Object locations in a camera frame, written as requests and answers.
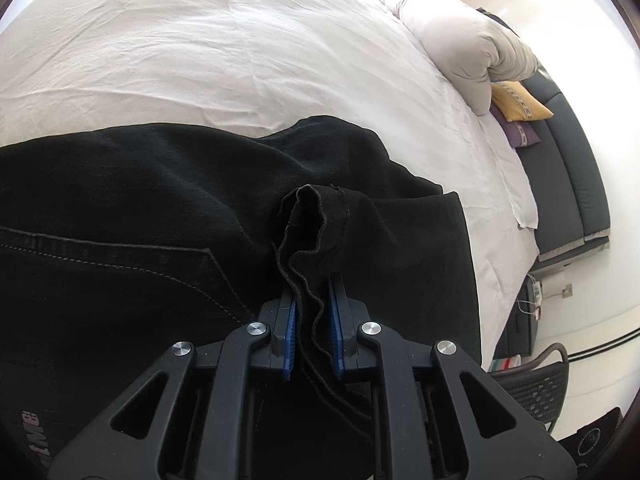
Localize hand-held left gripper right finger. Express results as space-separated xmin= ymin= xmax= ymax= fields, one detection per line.
xmin=325 ymin=270 xmax=578 ymax=480

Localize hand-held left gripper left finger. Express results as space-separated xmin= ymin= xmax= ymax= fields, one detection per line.
xmin=50 ymin=285 xmax=301 ymax=480

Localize black denim pants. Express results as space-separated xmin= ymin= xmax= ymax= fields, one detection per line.
xmin=0 ymin=115 xmax=483 ymax=480

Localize dark bedside cabinet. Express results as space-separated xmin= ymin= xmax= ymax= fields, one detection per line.
xmin=500 ymin=275 xmax=543 ymax=361

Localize black mesh chair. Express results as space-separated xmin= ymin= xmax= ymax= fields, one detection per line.
xmin=487 ymin=342 xmax=571 ymax=433

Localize folded white sheet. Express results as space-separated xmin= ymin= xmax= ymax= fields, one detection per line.
xmin=482 ymin=110 xmax=540 ymax=231

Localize purple patterned pillow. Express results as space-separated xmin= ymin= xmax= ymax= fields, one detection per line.
xmin=490 ymin=105 xmax=543 ymax=150

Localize dark grey padded headboard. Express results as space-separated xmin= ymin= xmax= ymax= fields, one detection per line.
xmin=475 ymin=7 xmax=612 ymax=263

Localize bed with white sheet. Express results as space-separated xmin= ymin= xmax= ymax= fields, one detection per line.
xmin=0 ymin=0 xmax=541 ymax=361

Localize yellow patterned pillow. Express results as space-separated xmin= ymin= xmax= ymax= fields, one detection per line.
xmin=490 ymin=80 xmax=555 ymax=122

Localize rolled white duvet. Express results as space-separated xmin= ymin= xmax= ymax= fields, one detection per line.
xmin=370 ymin=0 xmax=540 ymax=117

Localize white charging cables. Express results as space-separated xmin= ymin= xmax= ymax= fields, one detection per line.
xmin=517 ymin=280 xmax=545 ymax=322

